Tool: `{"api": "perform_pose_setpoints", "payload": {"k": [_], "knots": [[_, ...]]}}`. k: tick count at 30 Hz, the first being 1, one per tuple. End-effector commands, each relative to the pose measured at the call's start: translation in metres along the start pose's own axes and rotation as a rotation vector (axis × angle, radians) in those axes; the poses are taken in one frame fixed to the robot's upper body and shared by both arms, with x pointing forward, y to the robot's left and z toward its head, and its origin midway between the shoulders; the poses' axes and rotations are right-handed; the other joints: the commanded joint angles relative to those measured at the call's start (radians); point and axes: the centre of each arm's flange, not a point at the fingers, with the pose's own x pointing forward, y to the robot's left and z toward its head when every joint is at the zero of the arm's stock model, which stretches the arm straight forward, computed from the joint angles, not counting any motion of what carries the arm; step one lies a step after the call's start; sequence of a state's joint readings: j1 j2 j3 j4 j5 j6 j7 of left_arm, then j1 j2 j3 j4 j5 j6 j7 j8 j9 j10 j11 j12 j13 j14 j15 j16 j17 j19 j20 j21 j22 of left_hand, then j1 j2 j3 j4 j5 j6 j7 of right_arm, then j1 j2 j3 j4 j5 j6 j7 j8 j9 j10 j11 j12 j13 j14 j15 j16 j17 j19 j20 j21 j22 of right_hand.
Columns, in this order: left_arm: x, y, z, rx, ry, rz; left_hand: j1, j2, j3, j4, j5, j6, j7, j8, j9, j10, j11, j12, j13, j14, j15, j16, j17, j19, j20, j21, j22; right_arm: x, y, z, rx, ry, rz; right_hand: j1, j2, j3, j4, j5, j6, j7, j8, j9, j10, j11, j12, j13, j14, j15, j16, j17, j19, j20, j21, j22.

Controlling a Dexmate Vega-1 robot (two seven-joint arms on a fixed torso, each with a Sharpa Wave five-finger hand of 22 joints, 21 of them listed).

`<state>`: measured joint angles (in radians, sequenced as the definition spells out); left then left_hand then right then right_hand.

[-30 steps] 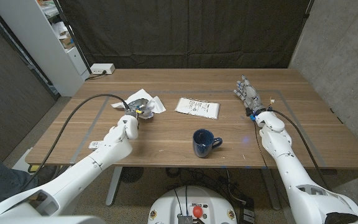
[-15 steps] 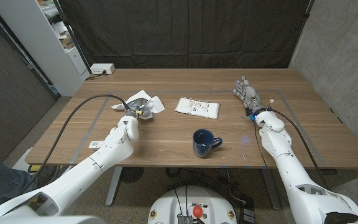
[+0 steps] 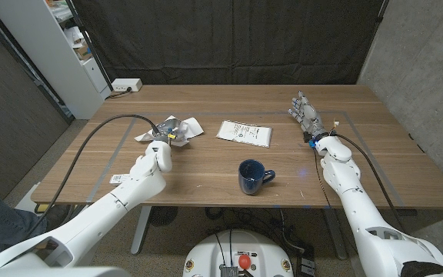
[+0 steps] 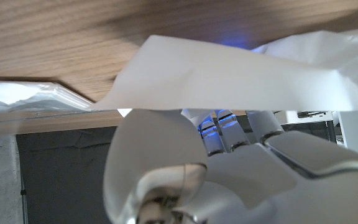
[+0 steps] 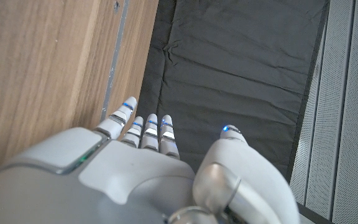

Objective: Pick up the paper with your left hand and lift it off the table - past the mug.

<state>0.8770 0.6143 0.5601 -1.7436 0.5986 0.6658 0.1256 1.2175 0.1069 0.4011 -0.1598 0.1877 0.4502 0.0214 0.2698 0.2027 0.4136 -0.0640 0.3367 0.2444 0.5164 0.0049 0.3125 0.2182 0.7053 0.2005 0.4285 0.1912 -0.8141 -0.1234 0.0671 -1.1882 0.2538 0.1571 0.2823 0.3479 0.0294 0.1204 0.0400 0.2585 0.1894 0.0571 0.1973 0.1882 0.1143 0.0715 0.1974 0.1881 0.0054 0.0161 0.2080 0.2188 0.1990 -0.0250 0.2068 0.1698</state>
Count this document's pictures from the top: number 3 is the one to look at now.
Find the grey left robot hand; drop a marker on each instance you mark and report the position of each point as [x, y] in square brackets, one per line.
[167, 132]

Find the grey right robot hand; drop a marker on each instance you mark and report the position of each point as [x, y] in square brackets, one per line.
[309, 114]

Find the grey table leg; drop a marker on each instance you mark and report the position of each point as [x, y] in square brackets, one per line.
[140, 231]
[337, 238]

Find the black round floor fan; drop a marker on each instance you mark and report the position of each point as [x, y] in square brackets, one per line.
[163, 216]

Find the white paper sheet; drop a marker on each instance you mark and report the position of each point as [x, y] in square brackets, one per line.
[192, 127]

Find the black floor power strip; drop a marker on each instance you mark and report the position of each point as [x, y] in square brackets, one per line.
[306, 267]

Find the small white barcode label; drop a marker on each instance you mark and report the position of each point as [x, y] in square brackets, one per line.
[118, 179]

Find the dark shoe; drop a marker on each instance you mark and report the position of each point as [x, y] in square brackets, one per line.
[57, 216]

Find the white shelf cabinet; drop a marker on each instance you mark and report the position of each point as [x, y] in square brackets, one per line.
[52, 57]

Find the red emergency stop button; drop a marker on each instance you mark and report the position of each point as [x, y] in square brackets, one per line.
[245, 261]

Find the small cardboard box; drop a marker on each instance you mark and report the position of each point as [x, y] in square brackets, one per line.
[83, 52]

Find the white robot torso base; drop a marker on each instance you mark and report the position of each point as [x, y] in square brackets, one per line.
[264, 250]

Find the dark blue mug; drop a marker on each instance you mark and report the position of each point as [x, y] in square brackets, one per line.
[250, 179]

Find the black curtain backdrop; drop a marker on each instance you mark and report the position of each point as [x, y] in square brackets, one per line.
[225, 38]

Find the black backdrop stand pole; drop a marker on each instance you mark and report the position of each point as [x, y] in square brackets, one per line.
[90, 46]

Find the clear plastic bag with print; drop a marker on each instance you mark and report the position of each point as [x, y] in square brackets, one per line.
[244, 132]

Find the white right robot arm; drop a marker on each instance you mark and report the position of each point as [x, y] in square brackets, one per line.
[364, 219]

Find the white power strip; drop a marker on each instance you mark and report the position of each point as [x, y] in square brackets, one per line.
[126, 84]

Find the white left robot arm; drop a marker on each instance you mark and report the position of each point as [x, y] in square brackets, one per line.
[102, 215]

